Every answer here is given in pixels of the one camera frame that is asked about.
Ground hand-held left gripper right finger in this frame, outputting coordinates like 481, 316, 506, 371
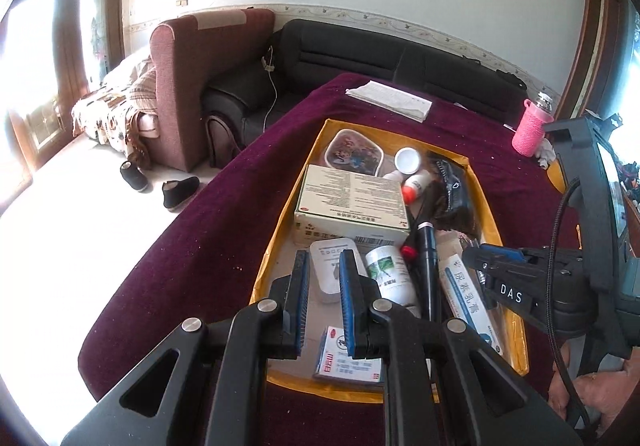
339, 250, 583, 446

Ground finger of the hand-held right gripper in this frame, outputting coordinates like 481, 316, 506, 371
462, 244, 556, 321

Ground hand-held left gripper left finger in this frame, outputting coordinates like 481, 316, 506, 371
60, 250, 312, 446

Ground white charger plug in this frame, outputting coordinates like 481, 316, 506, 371
309, 237, 359, 305

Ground white and blue ointment box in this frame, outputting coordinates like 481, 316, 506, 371
438, 253, 507, 356

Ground white bottle green label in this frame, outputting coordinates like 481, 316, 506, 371
364, 245, 422, 319

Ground yellow cardboard box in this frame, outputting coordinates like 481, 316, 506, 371
249, 118, 531, 404

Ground black flashlight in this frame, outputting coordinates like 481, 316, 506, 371
416, 221, 442, 324

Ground large white medicine box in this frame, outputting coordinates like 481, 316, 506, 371
294, 164, 412, 247

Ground black gold-patterned snack packet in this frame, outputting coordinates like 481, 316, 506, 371
426, 151, 482, 235

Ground black pen red tip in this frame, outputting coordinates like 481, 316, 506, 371
400, 183, 437, 263

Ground white bottle orange cap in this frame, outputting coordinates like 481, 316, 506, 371
401, 172, 434, 205

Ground clear plastic container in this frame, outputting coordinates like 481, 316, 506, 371
322, 128, 387, 177

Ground white bottle red label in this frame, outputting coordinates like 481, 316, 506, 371
394, 147, 424, 175

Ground person's right forearm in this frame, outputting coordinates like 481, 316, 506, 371
547, 341, 640, 433

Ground white tissue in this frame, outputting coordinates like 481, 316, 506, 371
536, 140, 557, 170

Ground maroon velvet tablecloth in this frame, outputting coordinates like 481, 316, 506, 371
77, 72, 596, 446

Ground pink knitted sleeve bottle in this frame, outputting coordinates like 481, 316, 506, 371
511, 93, 556, 158

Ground black shoe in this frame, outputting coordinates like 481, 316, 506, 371
162, 176, 201, 213
119, 161, 152, 195

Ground white paper sheet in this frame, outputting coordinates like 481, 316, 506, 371
345, 80, 434, 123

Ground maroon armchair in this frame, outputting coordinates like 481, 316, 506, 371
149, 8, 276, 171

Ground black sofa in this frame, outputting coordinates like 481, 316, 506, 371
202, 18, 529, 167

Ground printed blanket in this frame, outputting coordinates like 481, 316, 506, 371
70, 50, 161, 161

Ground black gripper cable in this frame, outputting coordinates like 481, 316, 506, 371
546, 178, 592, 437

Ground white charging cable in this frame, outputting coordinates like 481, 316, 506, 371
260, 44, 279, 131

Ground wooden door frame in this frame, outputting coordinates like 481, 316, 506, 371
0, 0, 127, 207

